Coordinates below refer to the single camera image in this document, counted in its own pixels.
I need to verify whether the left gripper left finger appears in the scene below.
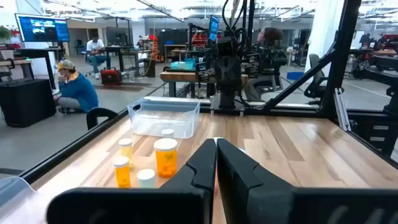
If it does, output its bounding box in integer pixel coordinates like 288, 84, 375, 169
46, 138, 217, 224

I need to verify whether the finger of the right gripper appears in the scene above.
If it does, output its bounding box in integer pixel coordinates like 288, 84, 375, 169
219, 60, 230, 90
229, 60, 241, 90

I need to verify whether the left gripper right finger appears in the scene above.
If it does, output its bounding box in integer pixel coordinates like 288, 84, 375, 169
217, 138, 398, 224

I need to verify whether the large orange pill bottle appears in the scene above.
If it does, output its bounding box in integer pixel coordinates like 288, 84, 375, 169
153, 138, 178, 179

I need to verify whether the small yellow pill bottle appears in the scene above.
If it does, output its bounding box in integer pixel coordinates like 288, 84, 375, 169
118, 138, 134, 170

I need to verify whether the clear plastic bin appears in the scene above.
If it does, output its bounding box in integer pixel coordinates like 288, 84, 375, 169
0, 176, 37, 218
127, 96, 201, 139

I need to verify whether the teal plastic tub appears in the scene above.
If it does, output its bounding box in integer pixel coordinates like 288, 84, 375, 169
170, 58, 197, 72

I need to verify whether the wooden workbench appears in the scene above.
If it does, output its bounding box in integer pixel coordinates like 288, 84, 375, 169
159, 70, 249, 98

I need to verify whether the small blue-screen monitor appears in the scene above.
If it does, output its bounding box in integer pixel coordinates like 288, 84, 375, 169
208, 15, 221, 42

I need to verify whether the blue box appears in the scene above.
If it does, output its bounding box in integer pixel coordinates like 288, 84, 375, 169
286, 72, 305, 82

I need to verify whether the black office chair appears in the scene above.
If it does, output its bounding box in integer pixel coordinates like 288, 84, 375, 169
303, 53, 331, 105

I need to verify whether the red and black case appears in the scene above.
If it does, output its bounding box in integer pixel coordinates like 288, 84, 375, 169
99, 68, 123, 86

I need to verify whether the silver aluminium bar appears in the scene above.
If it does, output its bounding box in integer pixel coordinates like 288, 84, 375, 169
333, 88, 351, 132

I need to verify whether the seated person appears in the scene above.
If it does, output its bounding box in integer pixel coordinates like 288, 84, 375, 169
85, 36, 108, 80

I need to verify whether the crouching person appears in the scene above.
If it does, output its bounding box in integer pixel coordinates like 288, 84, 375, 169
54, 59, 100, 114

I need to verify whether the black robot workstation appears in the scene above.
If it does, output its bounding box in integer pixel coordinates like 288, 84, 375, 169
351, 32, 398, 114

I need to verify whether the black equipment rack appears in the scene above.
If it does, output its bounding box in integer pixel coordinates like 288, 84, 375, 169
346, 110, 398, 158

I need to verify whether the large blue-screen monitor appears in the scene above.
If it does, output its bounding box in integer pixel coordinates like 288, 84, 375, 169
14, 13, 71, 44

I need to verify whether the black desk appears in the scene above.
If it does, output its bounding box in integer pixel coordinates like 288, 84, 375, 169
13, 47, 65, 90

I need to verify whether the large black case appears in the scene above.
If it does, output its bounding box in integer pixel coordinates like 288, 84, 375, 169
0, 78, 57, 128

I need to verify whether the black aluminium table frame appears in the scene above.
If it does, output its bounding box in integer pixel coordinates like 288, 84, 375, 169
18, 0, 398, 185

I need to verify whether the black arched frame hook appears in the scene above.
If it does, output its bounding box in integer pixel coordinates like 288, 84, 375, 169
86, 107, 119, 131

